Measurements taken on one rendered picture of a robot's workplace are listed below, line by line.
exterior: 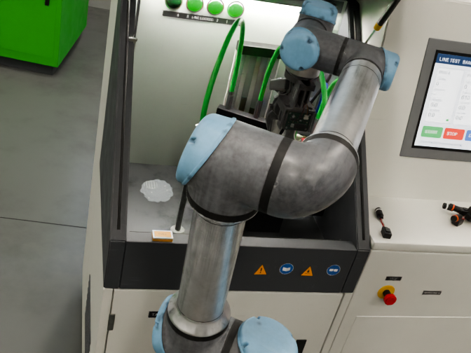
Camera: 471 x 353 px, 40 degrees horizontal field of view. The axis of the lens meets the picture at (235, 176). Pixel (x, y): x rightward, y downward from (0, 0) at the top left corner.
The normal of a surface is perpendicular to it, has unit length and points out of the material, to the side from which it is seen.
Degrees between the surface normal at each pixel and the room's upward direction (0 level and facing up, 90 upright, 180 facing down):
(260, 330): 7
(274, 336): 7
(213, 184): 97
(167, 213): 0
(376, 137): 76
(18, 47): 90
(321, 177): 55
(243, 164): 61
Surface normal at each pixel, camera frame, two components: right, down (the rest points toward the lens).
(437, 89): 0.23, 0.36
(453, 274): 0.18, 0.57
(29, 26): -0.04, 0.54
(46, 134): 0.21, -0.82
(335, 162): 0.56, -0.34
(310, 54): -0.31, 0.46
